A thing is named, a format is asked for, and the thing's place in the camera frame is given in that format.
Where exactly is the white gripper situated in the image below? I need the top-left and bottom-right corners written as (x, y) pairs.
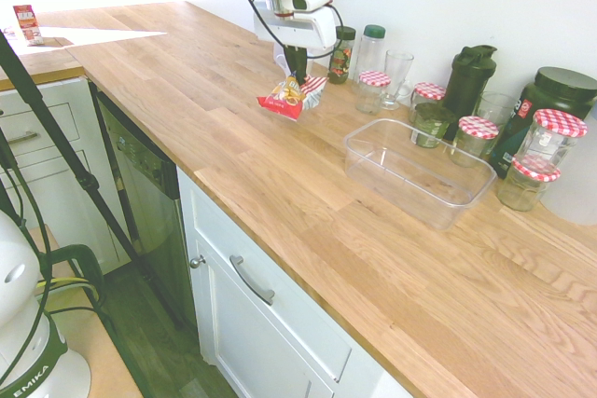
top-left (272, 9), bottom-right (339, 82)

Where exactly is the honey BBQ potato chip bag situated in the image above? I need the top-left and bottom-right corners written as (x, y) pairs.
top-left (256, 71), bottom-right (329, 124)

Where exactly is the clear rectangular plastic container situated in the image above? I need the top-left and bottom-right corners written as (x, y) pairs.
top-left (343, 117), bottom-right (498, 232)

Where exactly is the spice jar dark green lid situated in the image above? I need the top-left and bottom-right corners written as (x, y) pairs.
top-left (326, 25), bottom-right (357, 86)

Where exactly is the clear bottle green cap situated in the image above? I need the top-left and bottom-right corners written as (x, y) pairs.
top-left (352, 24), bottom-right (387, 92)

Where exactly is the glass jar red checked lid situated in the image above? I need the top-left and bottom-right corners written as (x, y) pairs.
top-left (512, 108), bottom-right (590, 172)
top-left (354, 70), bottom-right (393, 116)
top-left (495, 155), bottom-right (562, 213)
top-left (409, 81), bottom-right (448, 126)
top-left (449, 115), bottom-right (501, 169)

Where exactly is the clear glass mug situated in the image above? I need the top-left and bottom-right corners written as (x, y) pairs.
top-left (381, 49), bottom-right (416, 112)

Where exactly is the small green lidded cup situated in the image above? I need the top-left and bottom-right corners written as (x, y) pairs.
top-left (410, 102), bottom-right (458, 150)

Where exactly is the dark green shaker bottle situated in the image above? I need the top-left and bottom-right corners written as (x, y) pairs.
top-left (441, 44), bottom-right (498, 142)

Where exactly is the stainless steel dishwasher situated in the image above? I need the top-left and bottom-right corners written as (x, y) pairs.
top-left (90, 83), bottom-right (198, 327)

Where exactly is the clear drinking glass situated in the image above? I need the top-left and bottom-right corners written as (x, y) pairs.
top-left (475, 90), bottom-right (520, 130)

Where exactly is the dark Vega protein tub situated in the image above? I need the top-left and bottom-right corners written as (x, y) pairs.
top-left (489, 66), bottom-right (597, 181)

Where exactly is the white side cabinet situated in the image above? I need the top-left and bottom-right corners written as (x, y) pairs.
top-left (0, 75), bottom-right (132, 276)

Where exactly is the red white carton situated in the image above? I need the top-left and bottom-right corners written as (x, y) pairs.
top-left (12, 3), bottom-right (47, 48)

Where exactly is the white kitchen cabinet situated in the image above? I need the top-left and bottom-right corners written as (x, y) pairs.
top-left (176, 167), bottom-right (414, 398)

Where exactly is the wooden robot platform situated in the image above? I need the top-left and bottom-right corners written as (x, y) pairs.
top-left (25, 224), bottom-right (144, 398)

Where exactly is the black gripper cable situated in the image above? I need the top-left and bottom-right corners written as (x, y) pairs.
top-left (218, 0), bottom-right (346, 62)

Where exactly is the silver drawer handle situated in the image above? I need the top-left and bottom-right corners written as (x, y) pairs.
top-left (229, 254), bottom-right (277, 307)

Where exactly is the black camera tripod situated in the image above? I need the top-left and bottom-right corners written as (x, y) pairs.
top-left (0, 28), bottom-right (188, 330)

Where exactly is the silver side cabinet handle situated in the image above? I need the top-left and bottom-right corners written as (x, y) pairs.
top-left (6, 130), bottom-right (42, 147)

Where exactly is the black base cable bundle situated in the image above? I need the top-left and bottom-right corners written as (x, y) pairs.
top-left (0, 127), bottom-right (109, 385)

